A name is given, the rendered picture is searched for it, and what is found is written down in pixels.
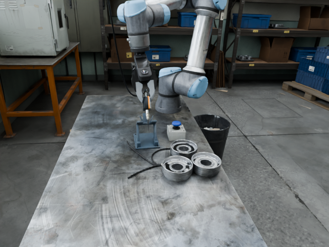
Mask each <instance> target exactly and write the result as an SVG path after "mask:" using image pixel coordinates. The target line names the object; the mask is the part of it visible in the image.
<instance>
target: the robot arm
mask: <svg viewBox="0 0 329 247"><path fill-rule="evenodd" d="M226 3H227V0H130V1H126V2H125V3H123V4H121V5H120V6H119V7H118V9H117V16H118V19H119V20H120V21H121V22H123V23H126V24H127V32H128V37H129V38H127V41H129V46H130V51H131V52H134V54H135V55H134V62H131V68H132V78H131V82H132V85H133V88H134V90H135V92H136V94H137V96H138V99H139V100H140V102H141V103H143V97H142V95H143V93H142V88H143V85H142V83H141V82H139V81H146V80H148V81H147V83H146V84H147V87H148V88H149V90H148V92H149V97H150V102H151V101H152V99H153V97H154V94H155V89H156V85H157V77H156V74H155V71H153V70H152V69H153V67H152V66H151V62H150V61H149V60H148V59H147V56H146V54H145V51H148V50H150V47H149V45H150V41H149V31H148V28H149V27H154V26H162V25H164V24H166V23H168V21H169V20H170V10H173V9H178V10H179V9H183V8H190V9H195V13H196V15H197V17H196V22H195V27H194V32H193V36H192V41H191V46H190V50H189V55H188V62H187V65H186V67H184V68H183V71H182V72H181V68H179V67H169V68H163V69H161V70H160V71H159V96H158V98H157V101H156V104H155V109H156V110H157V111H158V112H161V113H165V114H175V113H179V112H180V111H182V103H181V100H180V95H182V96H186V97H189V98H193V99H198V98H200V97H202V95H203V94H204V93H205V91H206V89H207V86H208V79H207V78H206V77H205V74H206V73H205V71H204V64H205V60H206V56H207V51H208V47H209V42H210V38H211V33H212V27H213V23H214V19H215V18H216V17H217V16H218V15H219V11H221V10H223V9H224V8H225V7H226Z"/></svg>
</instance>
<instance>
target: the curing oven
mask: <svg viewBox="0 0 329 247"><path fill-rule="evenodd" d="M66 19H67V22H66ZM67 24H68V25H67ZM67 28H68V29H69V22H68V17H67V15H66V14H65V5H64V0H0V54H1V55H6V58H10V55H45V56H52V58H56V57H55V56H56V55H57V54H59V53H60V52H62V51H63V50H67V48H68V47H69V38H68V30H67Z"/></svg>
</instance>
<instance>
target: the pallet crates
mask: <svg viewBox="0 0 329 247"><path fill-rule="evenodd" d="M325 48H329V47H317V50H316V53H315V57H300V58H301V59H300V63H299V67H298V69H297V70H298V71H297V75H296V79H295V81H292V82H291V81H285V82H283V84H282V90H284V91H286V92H288V93H291V94H293V95H295V96H297V97H299V98H302V99H304V100H306V101H308V102H311V103H313V104H315V105H317V106H319V107H322V108H324V109H326V110H328V111H329V106H326V105H324V104H322V103H319V102H317V101H315V100H316V97H318V98H321V99H323V100H326V101H328V102H329V49H325ZM307 58H312V59H311V60H309V59H307ZM292 87H294V88H297V89H299V90H302V91H304V92H305V95H304V96H303V95H301V94H299V93H296V92H294V91H292Z"/></svg>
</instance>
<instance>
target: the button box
mask: <svg viewBox="0 0 329 247"><path fill-rule="evenodd" d="M167 136H168V139H169V141H176V140H181V139H184V140H185V137H186V131H185V129H184V127H183V125H180V126H178V128H175V126H173V125H167Z"/></svg>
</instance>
